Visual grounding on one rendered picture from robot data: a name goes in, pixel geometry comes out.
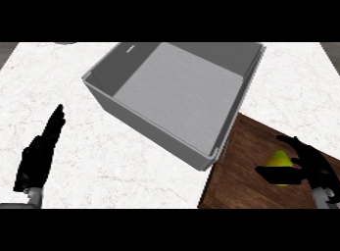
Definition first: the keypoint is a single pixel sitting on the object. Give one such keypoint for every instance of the small grey round object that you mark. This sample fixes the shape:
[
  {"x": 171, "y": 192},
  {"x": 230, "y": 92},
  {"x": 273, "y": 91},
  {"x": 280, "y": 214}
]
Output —
[{"x": 66, "y": 42}]

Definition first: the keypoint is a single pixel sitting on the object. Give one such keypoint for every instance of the yellow-green pear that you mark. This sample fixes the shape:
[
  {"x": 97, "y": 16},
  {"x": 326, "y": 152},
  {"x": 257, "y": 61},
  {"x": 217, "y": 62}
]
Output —
[{"x": 279, "y": 160}]

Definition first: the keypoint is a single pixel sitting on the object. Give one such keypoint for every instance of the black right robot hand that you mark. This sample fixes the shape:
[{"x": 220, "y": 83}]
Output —
[{"x": 313, "y": 165}]

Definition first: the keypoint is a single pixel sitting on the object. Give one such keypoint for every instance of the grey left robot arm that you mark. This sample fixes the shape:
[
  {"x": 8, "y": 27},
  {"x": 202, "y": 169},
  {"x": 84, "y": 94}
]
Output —
[{"x": 26, "y": 198}]

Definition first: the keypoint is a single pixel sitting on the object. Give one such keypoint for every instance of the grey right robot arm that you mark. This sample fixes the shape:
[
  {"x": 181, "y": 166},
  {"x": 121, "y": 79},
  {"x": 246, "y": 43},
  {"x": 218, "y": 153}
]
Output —
[{"x": 328, "y": 197}]

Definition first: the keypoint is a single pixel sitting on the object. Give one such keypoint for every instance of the grey open box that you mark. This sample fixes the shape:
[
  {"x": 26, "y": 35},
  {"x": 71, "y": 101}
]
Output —
[{"x": 177, "y": 98}]

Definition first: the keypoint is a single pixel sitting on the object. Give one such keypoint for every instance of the dark brown wooden tray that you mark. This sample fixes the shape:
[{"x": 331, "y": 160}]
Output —
[{"x": 269, "y": 170}]

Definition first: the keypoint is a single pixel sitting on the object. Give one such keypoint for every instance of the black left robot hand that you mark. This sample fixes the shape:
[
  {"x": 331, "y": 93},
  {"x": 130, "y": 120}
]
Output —
[{"x": 38, "y": 157}]

